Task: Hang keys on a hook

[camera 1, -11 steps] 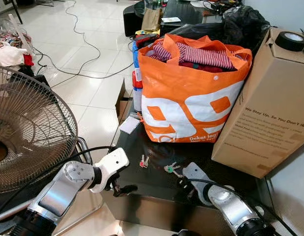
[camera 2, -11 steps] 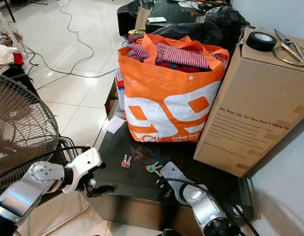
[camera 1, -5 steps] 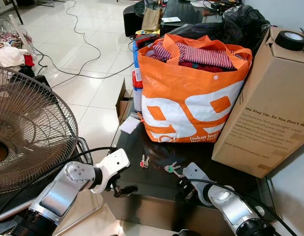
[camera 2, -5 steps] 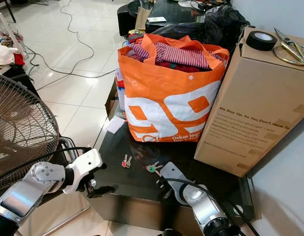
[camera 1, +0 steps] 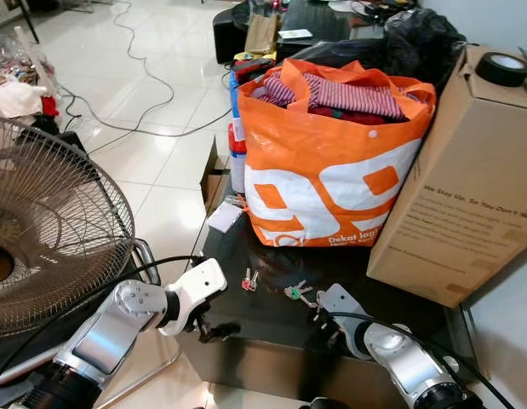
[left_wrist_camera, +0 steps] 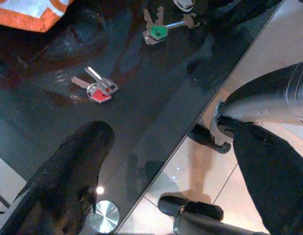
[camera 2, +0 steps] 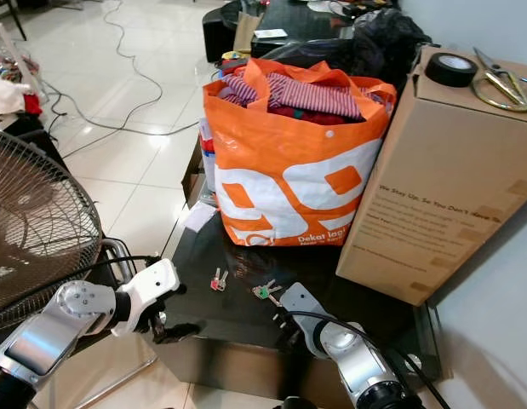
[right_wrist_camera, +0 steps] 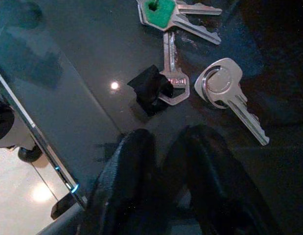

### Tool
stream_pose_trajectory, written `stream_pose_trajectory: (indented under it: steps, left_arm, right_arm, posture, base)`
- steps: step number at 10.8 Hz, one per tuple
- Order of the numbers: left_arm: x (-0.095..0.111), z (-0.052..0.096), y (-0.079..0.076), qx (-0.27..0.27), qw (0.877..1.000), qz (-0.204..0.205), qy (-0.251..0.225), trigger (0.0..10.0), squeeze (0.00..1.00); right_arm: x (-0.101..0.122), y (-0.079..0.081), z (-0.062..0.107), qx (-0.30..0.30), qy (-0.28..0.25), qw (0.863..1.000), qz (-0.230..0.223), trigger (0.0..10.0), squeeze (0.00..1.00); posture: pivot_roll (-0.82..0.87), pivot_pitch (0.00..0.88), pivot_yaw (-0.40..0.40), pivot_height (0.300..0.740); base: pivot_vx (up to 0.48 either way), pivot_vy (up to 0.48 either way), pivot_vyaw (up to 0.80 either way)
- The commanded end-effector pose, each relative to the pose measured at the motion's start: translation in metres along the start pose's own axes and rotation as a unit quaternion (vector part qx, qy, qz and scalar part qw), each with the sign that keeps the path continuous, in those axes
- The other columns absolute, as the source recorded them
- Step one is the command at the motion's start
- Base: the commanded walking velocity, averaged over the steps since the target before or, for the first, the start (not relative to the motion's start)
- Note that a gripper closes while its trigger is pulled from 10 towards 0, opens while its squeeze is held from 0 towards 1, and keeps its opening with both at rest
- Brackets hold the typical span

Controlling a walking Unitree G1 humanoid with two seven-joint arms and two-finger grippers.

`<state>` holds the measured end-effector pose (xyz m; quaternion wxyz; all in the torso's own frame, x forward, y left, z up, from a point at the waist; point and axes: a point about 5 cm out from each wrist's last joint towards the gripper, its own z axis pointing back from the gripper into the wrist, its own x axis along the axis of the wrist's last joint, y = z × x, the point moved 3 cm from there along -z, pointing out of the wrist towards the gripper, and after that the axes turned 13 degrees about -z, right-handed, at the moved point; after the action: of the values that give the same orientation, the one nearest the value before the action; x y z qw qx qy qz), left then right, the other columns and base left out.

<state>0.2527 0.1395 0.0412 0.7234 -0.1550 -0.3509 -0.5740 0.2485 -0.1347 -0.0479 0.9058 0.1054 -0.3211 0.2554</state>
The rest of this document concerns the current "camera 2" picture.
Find black plastic rubbish bag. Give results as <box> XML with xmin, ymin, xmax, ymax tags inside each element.
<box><xmin>261</xmin><ymin>7</ymin><xmax>432</xmax><ymax>89</ymax></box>

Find red white striped cloth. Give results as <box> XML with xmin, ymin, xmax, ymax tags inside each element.
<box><xmin>219</xmin><ymin>72</ymin><xmax>370</xmax><ymax>122</ymax></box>

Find white paper tag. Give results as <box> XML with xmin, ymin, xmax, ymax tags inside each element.
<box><xmin>181</xmin><ymin>202</ymin><xmax>218</xmax><ymax>234</ymax></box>

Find small open cardboard box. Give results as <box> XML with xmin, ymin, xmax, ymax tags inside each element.
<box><xmin>181</xmin><ymin>141</ymin><xmax>209</xmax><ymax>205</ymax></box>

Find grey floor cable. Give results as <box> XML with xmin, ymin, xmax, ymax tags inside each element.
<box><xmin>42</xmin><ymin>0</ymin><xmax>203</xmax><ymax>158</ymax></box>

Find brown paper bag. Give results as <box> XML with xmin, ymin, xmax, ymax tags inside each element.
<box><xmin>232</xmin><ymin>9</ymin><xmax>265</xmax><ymax>55</ymax></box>

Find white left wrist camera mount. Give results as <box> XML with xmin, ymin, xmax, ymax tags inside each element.
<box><xmin>117</xmin><ymin>258</ymin><xmax>181</xmax><ymax>331</ymax></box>

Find clear plastic bag of items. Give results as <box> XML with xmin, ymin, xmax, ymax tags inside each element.
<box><xmin>0</xmin><ymin>47</ymin><xmax>43</xmax><ymax>90</ymax></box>

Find keys with green cap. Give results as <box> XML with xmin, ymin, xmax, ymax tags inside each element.
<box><xmin>252</xmin><ymin>279</ymin><xmax>286</xmax><ymax>308</ymax></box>

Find grey wire cage fan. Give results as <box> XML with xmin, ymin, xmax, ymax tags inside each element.
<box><xmin>0</xmin><ymin>128</ymin><xmax>104</xmax><ymax>333</ymax></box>

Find brass handled scissors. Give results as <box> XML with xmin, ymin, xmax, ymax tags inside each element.
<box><xmin>470</xmin><ymin>47</ymin><xmax>527</xmax><ymax>115</ymax></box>

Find chrome tube frame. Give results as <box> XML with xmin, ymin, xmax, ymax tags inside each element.
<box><xmin>100</xmin><ymin>238</ymin><xmax>135</xmax><ymax>282</ymax></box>

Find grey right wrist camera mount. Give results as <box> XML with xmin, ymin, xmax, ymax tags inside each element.
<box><xmin>278</xmin><ymin>282</ymin><xmax>329</xmax><ymax>342</ymax></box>

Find black tape roll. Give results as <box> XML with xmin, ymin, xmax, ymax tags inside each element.
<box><xmin>424</xmin><ymin>52</ymin><xmax>479</xmax><ymax>89</ymax></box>

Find white crumpled cloth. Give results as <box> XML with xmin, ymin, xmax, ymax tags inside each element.
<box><xmin>0</xmin><ymin>78</ymin><xmax>32</xmax><ymax>117</ymax></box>

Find brown cardboard box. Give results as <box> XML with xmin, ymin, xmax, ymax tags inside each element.
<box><xmin>335</xmin><ymin>45</ymin><xmax>527</xmax><ymax>307</ymax></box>

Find orange and white shopping bag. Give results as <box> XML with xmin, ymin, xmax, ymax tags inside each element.
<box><xmin>203</xmin><ymin>57</ymin><xmax>398</xmax><ymax>249</ymax></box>

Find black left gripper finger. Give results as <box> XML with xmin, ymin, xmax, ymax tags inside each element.
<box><xmin>152</xmin><ymin>320</ymin><xmax>202</xmax><ymax>345</ymax></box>

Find keys with red cap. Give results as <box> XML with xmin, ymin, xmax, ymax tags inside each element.
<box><xmin>209</xmin><ymin>268</ymin><xmax>229</xmax><ymax>292</ymax></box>

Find black leather stool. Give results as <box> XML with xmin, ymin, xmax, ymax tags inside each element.
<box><xmin>201</xmin><ymin>7</ymin><xmax>238</xmax><ymax>62</ymax></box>

